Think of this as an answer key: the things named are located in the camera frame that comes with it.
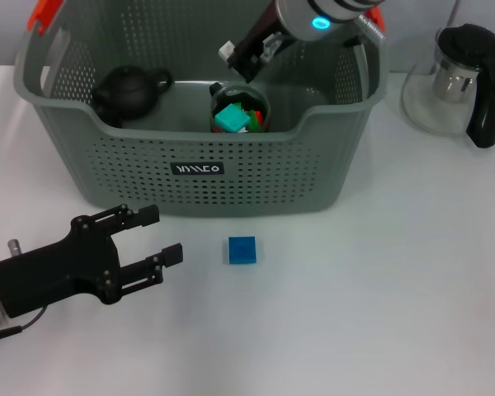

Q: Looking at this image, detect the black clay teapot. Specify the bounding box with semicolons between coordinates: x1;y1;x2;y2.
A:
91;64;173;121

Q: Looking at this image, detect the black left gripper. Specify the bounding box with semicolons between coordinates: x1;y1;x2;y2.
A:
0;204;185;319

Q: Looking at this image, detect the grey perforated storage basket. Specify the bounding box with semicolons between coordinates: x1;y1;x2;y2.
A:
12;0;391;218

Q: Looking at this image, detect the white two-stud brick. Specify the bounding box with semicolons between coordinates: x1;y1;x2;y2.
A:
218;40;237;61

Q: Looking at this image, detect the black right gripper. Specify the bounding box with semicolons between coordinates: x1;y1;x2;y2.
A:
226;0;305;83

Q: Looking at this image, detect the black clay teacup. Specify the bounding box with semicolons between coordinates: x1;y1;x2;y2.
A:
98;110;124;129

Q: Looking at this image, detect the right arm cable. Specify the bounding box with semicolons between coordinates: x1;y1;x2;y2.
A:
344;14;387;49

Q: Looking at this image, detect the teal square brick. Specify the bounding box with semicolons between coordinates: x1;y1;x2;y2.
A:
214;102;251;134

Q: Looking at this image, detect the glass pitcher black handle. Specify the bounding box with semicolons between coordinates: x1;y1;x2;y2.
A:
400;23;495;149

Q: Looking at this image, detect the blue square brick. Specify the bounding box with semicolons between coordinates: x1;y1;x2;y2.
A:
222;236;257;265

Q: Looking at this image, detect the orange basket handle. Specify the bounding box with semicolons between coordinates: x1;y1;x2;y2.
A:
26;0;387;40

